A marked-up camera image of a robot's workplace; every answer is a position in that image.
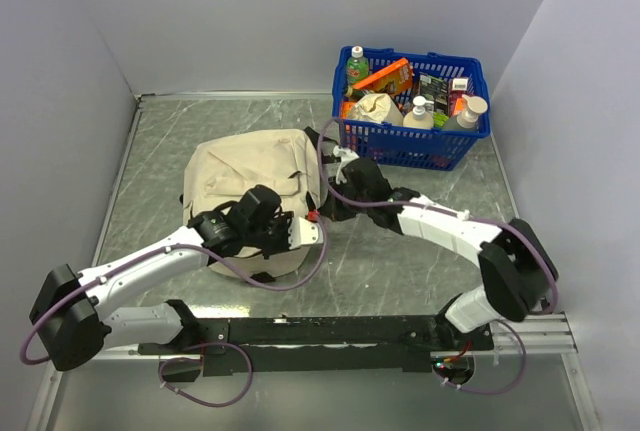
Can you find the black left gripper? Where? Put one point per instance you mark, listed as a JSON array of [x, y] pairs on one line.
[[284, 221]]

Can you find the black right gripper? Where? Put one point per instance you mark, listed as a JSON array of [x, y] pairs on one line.
[[334, 210]]

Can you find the beige canvas backpack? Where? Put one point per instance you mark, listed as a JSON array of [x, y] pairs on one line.
[[283, 160]]

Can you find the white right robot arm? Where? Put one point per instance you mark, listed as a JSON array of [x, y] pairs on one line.
[[518, 279]]

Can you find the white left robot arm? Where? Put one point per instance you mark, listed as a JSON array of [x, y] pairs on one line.
[[76, 315]]

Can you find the beige crumpled paper bag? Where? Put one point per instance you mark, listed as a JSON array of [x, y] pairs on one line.
[[376, 108]]

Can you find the blue plastic basket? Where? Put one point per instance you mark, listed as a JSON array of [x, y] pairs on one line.
[[402, 146]]

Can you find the cream pump bottle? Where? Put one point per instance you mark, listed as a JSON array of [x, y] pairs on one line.
[[420, 116]]

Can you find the orange snack box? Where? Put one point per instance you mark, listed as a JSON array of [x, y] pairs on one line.
[[393, 80]]

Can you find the green tea bottle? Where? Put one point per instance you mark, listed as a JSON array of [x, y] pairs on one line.
[[357, 67]]

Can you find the dark snack packet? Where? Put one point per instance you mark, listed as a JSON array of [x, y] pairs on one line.
[[434, 89]]

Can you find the grey pump bottle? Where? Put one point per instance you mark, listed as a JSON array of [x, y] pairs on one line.
[[469, 109]]

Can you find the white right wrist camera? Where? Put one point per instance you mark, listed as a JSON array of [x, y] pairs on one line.
[[345, 156]]

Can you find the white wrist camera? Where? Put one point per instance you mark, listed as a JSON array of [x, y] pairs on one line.
[[345, 156], [304, 233]]

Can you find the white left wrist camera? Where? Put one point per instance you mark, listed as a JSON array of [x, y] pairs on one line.
[[304, 233]]

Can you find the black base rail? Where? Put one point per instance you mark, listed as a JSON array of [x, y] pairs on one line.
[[301, 344]]

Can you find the aluminium frame rail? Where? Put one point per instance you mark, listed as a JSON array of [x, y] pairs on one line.
[[546, 335]]

